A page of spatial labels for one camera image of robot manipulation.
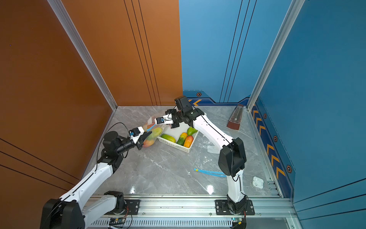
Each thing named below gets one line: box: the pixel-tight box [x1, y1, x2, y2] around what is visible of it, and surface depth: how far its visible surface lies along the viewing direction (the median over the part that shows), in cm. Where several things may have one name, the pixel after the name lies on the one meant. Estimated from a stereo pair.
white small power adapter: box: [253, 176, 265, 189], surface depth 82 cm
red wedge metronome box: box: [226, 104, 244, 131], surface depth 102 cm
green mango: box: [186, 126, 199, 136], surface depth 102 cm
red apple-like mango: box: [183, 135, 194, 148], surface depth 96 cm
